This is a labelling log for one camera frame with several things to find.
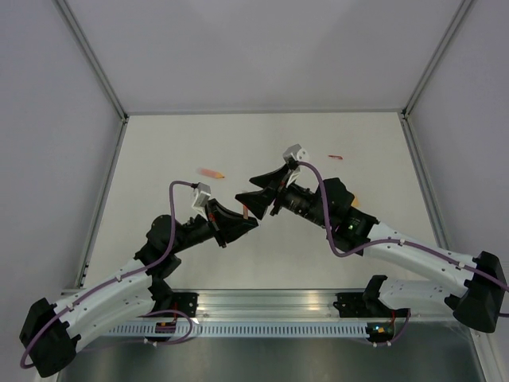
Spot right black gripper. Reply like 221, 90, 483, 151
235, 164, 330, 229

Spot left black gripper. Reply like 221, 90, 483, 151
170, 198, 258, 254

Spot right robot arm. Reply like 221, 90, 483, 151
235, 165, 508, 333

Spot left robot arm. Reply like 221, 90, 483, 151
19, 199, 258, 378

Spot orange marker pen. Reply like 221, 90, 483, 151
197, 168, 225, 179

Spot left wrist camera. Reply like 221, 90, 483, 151
191, 182, 212, 217

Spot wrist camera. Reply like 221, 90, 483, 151
282, 144, 309, 163
191, 182, 212, 217

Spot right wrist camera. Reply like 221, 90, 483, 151
282, 144, 309, 163

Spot aluminium mounting rail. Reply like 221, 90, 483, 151
59, 288, 488, 322

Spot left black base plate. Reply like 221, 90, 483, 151
154, 292, 199, 318

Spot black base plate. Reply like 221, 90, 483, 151
333, 292, 375, 318
154, 292, 199, 318

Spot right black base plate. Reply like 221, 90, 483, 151
333, 292, 375, 318

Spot white slotted cable duct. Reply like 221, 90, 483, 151
104, 318, 368, 338

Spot left aluminium frame post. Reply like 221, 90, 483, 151
52, 0, 129, 123

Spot aluminium frame post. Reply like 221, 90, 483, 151
52, 0, 129, 123
401, 0, 476, 119

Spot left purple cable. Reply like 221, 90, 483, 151
18, 181, 200, 369

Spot right aluminium frame post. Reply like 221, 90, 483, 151
401, 0, 476, 119

